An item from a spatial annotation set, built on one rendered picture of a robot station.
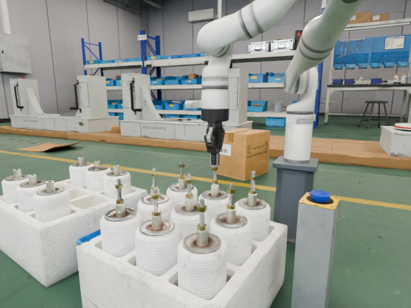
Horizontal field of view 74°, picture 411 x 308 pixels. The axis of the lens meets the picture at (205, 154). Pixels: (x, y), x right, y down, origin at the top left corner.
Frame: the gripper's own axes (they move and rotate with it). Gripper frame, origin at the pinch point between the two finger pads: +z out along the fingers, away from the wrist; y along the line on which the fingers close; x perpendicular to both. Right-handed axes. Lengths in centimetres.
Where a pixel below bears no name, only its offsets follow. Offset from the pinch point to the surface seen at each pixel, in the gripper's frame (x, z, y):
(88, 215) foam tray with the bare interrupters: 38.7, 18.8, -7.9
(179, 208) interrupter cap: 5.6, 10.3, -12.7
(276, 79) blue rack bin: 14, -48, 450
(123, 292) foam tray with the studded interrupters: 11.2, 22.7, -29.6
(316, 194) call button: -25.8, 2.8, -13.3
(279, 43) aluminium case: 12, -109, 450
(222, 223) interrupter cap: -6.7, 10.4, -17.1
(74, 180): 63, 16, 13
